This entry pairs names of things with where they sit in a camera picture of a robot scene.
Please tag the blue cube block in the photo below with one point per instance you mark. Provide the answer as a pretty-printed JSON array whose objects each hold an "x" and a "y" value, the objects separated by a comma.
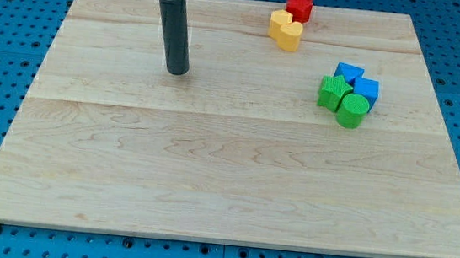
[{"x": 368, "y": 88}]

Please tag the yellow pentagon block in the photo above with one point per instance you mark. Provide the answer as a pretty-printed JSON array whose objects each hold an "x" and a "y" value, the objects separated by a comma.
[{"x": 277, "y": 19}]

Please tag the black cylindrical pointer rod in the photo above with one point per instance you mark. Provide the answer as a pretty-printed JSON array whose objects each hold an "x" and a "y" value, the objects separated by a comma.
[{"x": 175, "y": 35}]

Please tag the red angular block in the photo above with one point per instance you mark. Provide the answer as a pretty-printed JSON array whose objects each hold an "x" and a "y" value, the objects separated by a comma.
[{"x": 300, "y": 10}]

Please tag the light wooden board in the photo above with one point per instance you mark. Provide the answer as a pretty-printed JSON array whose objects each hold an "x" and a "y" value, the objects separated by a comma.
[{"x": 236, "y": 151}]

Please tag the green star block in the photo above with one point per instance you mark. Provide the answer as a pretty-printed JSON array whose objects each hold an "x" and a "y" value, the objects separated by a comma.
[{"x": 332, "y": 91}]

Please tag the green cylinder block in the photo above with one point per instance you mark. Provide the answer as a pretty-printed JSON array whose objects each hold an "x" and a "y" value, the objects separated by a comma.
[{"x": 352, "y": 111}]

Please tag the blue triangle block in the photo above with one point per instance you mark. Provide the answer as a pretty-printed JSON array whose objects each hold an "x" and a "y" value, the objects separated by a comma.
[{"x": 349, "y": 72}]

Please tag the yellow heart block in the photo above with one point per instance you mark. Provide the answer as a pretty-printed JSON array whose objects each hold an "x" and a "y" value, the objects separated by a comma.
[{"x": 289, "y": 36}]

